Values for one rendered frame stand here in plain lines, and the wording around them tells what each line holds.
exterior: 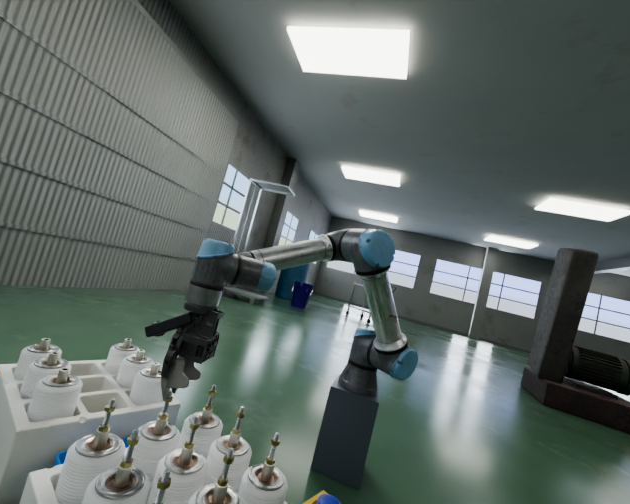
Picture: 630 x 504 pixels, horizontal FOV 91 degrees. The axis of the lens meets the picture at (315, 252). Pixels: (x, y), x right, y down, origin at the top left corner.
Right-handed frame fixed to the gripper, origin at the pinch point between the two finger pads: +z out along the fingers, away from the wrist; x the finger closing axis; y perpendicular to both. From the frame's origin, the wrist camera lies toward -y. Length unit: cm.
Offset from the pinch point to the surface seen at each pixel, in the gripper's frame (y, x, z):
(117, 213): -204, 227, -44
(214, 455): 14.5, -0.8, 10.0
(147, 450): 1.4, -4.7, 10.8
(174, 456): 8.0, -6.4, 9.1
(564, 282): 254, 263, -90
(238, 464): 20.0, -0.3, 10.6
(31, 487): -13.4, -14.0, 16.9
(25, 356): -51, 16, 11
